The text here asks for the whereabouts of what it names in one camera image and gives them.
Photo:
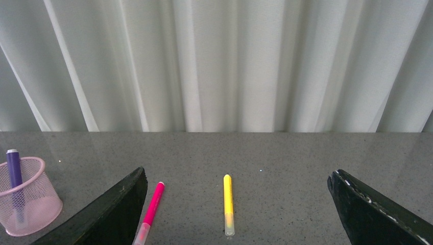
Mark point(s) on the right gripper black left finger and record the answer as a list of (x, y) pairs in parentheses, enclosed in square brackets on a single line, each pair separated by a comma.
[(112, 218)]

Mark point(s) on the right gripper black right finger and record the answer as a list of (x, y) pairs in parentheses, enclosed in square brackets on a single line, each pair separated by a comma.
[(370, 217)]

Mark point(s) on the purple marker pen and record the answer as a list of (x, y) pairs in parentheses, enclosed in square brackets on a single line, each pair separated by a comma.
[(15, 177)]

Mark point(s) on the pink mesh cup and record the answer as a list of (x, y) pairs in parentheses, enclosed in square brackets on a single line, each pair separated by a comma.
[(31, 206)]

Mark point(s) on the pink marker pen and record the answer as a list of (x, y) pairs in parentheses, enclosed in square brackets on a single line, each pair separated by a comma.
[(147, 222)]

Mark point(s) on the yellow marker pen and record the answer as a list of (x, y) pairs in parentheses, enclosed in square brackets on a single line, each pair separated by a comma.
[(228, 205)]

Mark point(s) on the white pleated curtain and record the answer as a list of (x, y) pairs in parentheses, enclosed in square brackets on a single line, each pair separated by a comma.
[(216, 66)]

